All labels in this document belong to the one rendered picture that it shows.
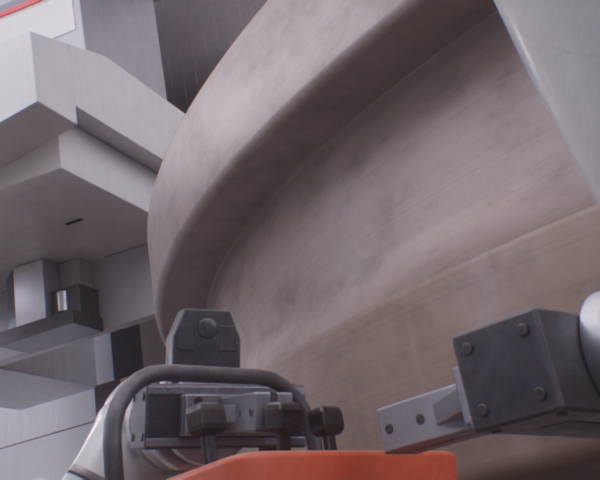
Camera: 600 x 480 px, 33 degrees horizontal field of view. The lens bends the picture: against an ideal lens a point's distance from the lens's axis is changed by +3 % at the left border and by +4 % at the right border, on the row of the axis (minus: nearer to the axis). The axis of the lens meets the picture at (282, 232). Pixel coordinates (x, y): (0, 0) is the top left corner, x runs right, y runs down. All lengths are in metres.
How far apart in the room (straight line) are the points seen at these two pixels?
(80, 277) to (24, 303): 0.23
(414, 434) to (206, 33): 4.95
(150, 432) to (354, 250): 1.00
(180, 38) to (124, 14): 1.37
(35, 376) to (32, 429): 0.84
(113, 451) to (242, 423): 0.10
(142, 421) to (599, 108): 0.56
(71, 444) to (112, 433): 4.64
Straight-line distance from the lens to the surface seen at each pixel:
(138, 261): 4.08
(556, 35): 0.29
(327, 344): 1.53
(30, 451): 5.46
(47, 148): 3.45
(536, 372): 0.48
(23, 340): 4.10
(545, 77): 0.30
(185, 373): 0.72
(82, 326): 3.99
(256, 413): 0.69
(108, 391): 4.96
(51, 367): 4.76
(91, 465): 0.95
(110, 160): 3.67
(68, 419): 5.35
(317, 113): 1.73
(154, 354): 5.05
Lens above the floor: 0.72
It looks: 21 degrees up
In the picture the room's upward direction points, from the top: 9 degrees counter-clockwise
